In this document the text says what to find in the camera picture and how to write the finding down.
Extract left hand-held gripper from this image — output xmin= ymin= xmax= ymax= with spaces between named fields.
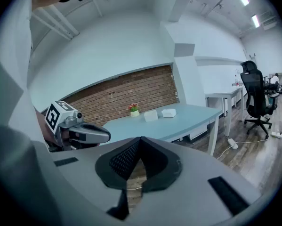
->
xmin=44 ymin=100 xmax=112 ymax=152

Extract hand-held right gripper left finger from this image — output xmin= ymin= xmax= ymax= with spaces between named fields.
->
xmin=50 ymin=137 xmax=142 ymax=226

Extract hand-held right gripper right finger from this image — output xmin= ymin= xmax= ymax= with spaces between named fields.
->
xmin=129 ymin=137 xmax=267 ymax=226

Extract white square container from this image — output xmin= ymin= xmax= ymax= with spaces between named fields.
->
xmin=144 ymin=110 xmax=159 ymax=122

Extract white cloth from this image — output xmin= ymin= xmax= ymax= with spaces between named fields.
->
xmin=161 ymin=108 xmax=177 ymax=118

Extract person's left forearm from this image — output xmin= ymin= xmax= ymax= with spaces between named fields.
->
xmin=36 ymin=111 xmax=56 ymax=142

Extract person's left hand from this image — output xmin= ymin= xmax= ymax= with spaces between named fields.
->
xmin=60 ymin=128 xmax=81 ymax=147

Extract flowers in cream pot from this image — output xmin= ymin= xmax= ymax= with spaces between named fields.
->
xmin=128 ymin=102 xmax=140 ymax=118

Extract person's white shirt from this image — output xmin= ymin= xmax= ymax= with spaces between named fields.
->
xmin=0 ymin=0 xmax=108 ymax=226

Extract white desk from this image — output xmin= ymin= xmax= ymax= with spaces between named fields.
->
xmin=204 ymin=85 xmax=245 ymax=137

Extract black mesh office chair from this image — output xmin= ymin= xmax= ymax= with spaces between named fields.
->
xmin=240 ymin=60 xmax=281 ymax=140

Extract short ceiling light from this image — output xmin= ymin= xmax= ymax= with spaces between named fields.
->
xmin=251 ymin=14 xmax=260 ymax=29

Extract white power cable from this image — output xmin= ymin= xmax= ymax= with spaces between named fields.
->
xmin=216 ymin=145 xmax=231 ymax=160
xmin=236 ymin=135 xmax=273 ymax=144
xmin=222 ymin=116 xmax=230 ymax=141

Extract white wall pipes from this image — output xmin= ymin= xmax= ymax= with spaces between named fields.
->
xmin=32 ymin=5 xmax=81 ymax=41

